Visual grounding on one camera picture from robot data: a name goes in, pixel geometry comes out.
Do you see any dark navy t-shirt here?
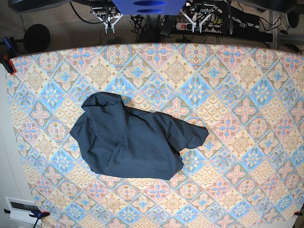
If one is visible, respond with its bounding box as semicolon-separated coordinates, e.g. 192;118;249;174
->
70;92;209;180

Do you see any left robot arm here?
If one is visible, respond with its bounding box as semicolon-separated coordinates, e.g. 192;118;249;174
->
182;0;223;22

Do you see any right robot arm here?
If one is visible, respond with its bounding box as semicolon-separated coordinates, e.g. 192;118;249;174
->
69;0;121;24

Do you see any white power strip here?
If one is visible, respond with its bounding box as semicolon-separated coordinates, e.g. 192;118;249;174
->
175;22;222;33

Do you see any patterned colourful tablecloth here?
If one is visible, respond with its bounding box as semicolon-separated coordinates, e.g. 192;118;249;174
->
6;44;304;228

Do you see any black round stool base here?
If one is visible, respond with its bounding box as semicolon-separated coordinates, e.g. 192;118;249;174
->
23;24;50;53

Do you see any blue clamp lower left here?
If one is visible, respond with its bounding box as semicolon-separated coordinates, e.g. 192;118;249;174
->
4;209;50;228

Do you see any blue clamp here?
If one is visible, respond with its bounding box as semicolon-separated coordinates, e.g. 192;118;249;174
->
4;209;50;228
0;37;15;50

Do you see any red black clamp upper left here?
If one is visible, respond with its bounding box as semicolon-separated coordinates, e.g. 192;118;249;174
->
0;55;16;75

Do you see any blue clamp upper left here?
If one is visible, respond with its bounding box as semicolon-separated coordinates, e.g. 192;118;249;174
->
0;37;15;50

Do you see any red clamp lower right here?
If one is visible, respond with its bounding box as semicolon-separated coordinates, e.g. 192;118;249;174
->
294;211;303;216

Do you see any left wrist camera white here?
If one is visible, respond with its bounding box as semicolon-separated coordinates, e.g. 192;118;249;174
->
180;10;213;33

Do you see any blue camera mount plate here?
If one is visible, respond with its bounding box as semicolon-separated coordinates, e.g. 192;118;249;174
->
113;0;186;15

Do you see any white wall outlet box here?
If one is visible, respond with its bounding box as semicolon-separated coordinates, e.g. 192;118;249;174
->
5;196;39;225

